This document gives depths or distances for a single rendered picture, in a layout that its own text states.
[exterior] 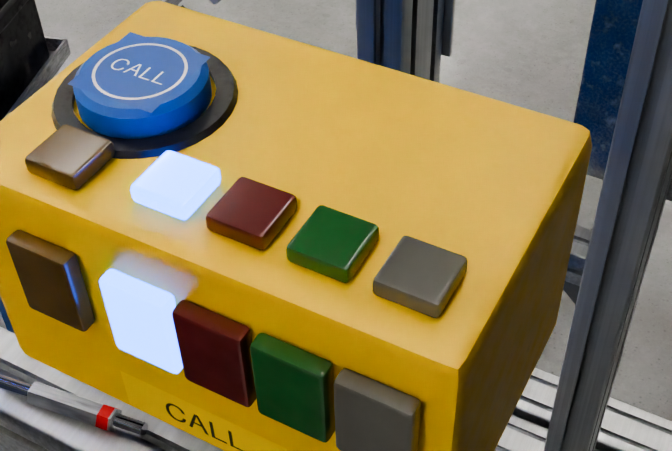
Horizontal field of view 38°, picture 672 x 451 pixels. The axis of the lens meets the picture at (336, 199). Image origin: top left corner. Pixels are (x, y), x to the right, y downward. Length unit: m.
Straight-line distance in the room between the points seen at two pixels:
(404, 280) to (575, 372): 0.80
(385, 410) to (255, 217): 0.06
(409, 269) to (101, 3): 2.23
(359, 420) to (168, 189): 0.08
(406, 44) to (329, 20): 1.45
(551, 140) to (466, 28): 1.99
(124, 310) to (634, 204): 0.63
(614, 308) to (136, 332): 0.70
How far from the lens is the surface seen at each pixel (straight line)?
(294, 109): 0.29
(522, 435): 1.42
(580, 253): 0.95
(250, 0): 2.39
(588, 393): 1.04
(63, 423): 0.49
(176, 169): 0.27
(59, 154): 0.28
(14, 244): 0.29
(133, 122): 0.28
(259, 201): 0.25
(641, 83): 0.78
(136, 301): 0.27
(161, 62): 0.30
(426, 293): 0.23
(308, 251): 0.24
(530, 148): 0.28
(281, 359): 0.25
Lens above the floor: 1.25
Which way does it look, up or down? 43 degrees down
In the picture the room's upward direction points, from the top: 2 degrees counter-clockwise
